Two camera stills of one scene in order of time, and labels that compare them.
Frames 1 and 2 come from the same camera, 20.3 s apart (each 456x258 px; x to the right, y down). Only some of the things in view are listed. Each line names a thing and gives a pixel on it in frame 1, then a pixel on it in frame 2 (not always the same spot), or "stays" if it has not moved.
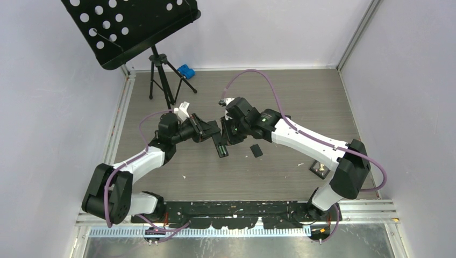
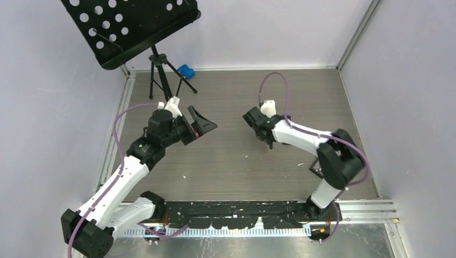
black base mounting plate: x=244 y=214 stays
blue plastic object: x=185 y=70 stays
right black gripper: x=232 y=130 -> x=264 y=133
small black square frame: x=319 y=169 stays
